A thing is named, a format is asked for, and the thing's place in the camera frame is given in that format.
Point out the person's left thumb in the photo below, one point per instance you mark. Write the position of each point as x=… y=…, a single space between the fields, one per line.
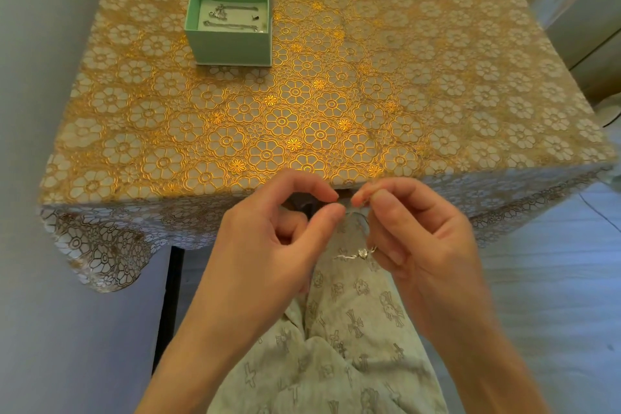
x=320 y=229

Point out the person's left hand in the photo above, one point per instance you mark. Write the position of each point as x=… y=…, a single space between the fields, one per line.
x=252 y=253

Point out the person's left middle finger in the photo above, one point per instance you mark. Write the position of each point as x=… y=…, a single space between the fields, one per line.
x=293 y=224

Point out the person's right hand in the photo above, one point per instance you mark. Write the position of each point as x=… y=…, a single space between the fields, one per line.
x=432 y=263

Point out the beige cross-patterned trousers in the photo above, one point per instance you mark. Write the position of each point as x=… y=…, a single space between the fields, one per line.
x=339 y=345

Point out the person's right thumb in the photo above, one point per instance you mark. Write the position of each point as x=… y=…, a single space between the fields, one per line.
x=393 y=210

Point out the gold floral lace tablecloth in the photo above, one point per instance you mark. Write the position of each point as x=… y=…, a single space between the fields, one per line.
x=339 y=88

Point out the person's right middle finger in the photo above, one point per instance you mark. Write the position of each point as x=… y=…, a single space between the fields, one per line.
x=385 y=246

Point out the mint green jewellery box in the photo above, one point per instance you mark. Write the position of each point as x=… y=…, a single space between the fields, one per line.
x=233 y=47

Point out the black table leg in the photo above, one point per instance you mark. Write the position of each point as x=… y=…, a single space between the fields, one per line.
x=167 y=302

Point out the person's right forearm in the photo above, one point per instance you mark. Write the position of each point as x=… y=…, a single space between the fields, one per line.
x=485 y=370

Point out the person's left forearm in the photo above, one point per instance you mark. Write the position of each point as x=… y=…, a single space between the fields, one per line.
x=203 y=360

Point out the round white object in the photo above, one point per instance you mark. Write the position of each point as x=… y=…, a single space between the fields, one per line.
x=610 y=110

